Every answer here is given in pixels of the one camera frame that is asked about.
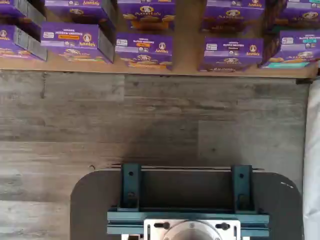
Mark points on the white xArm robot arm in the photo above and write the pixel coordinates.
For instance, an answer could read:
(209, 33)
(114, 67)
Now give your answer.
(190, 233)

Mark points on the purple Annie's pasta box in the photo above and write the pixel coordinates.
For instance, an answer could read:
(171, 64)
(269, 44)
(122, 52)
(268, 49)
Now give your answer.
(142, 50)
(70, 37)
(300, 15)
(147, 15)
(10, 42)
(300, 45)
(75, 12)
(232, 15)
(10, 10)
(232, 50)

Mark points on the wooden shelf board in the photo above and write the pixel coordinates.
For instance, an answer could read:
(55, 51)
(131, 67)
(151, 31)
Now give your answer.
(187, 37)

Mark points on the silver mounting plate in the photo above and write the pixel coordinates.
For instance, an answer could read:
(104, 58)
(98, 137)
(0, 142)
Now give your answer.
(155, 235)

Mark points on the white curtain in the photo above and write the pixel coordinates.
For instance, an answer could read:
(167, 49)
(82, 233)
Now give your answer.
(312, 150)

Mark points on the teal metal mounting frame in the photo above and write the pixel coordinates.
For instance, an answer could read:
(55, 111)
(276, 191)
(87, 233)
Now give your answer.
(130, 180)

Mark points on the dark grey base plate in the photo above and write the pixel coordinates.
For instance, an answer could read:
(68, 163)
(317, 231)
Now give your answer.
(87, 212)

